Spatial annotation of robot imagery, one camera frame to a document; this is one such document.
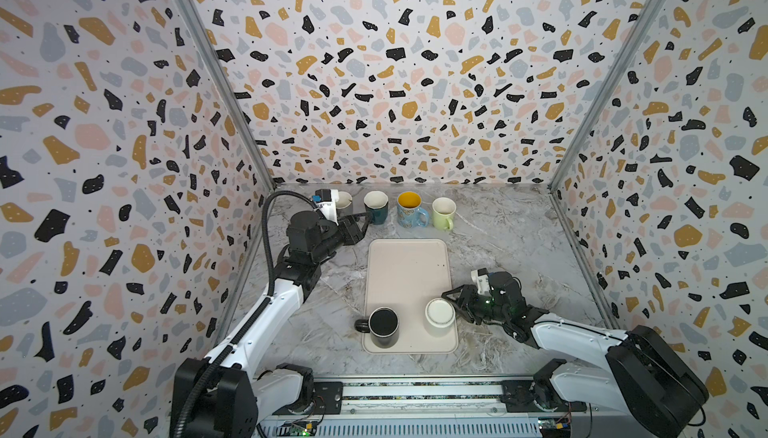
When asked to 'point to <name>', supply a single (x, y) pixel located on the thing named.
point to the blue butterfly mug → (409, 212)
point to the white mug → (440, 318)
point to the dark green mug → (376, 202)
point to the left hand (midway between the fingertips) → (365, 212)
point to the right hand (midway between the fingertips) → (441, 295)
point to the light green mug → (443, 211)
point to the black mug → (383, 326)
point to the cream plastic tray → (404, 274)
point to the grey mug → (344, 202)
